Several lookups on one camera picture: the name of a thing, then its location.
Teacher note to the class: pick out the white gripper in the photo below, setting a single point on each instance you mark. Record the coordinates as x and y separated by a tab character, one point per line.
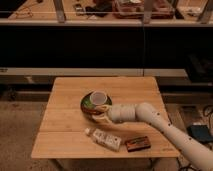
118	113

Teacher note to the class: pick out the red chili pepper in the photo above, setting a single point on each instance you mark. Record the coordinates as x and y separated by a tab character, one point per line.
92	111

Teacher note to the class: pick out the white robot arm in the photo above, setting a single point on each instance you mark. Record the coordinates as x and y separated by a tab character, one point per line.
197	154

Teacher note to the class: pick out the white ceramic cup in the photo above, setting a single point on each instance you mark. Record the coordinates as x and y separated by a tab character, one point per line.
98	98

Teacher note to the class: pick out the green plate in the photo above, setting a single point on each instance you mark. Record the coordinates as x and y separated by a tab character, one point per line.
85	103

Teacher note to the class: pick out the white tube package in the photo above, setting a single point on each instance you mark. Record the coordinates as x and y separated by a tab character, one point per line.
104	139

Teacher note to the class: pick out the brown chocolate bar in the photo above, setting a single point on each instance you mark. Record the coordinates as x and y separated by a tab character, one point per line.
137	144

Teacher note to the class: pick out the wooden table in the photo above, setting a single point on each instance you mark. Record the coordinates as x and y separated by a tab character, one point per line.
61	135

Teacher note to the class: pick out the background shelf with clutter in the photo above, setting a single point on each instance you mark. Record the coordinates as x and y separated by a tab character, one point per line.
115	13

